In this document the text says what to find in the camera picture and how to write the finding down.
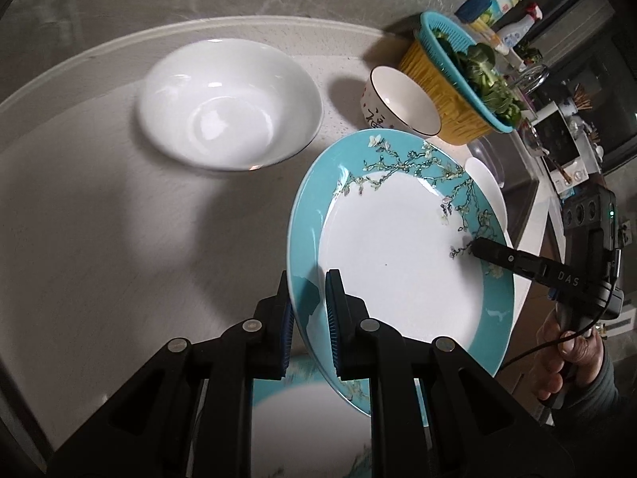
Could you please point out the small white dish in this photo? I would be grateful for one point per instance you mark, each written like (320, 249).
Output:
(490, 188)

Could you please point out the teal floral plate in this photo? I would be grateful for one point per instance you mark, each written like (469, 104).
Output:
(396, 217)
(302, 427)

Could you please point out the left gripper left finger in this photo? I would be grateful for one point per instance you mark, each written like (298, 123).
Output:
(257, 348)

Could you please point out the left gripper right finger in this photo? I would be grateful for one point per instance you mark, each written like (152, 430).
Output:
(365, 348)

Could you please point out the small white bowl with writing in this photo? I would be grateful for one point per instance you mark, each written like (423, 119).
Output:
(391, 99)

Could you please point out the yellow teal colander basket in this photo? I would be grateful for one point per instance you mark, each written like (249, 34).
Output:
(464, 116)

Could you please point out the white spray bottle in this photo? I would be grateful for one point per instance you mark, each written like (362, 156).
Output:
(511, 34)

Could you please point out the stainless steel sink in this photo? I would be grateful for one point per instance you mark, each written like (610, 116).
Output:
(511, 166)

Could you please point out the large white bowl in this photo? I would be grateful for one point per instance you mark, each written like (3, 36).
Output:
(229, 104)

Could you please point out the green leafy vegetables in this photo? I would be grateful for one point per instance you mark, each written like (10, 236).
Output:
(477, 67)

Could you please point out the right hand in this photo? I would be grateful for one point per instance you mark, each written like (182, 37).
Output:
(584, 354)

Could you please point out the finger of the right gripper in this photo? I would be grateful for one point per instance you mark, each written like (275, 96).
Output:
(512, 261)

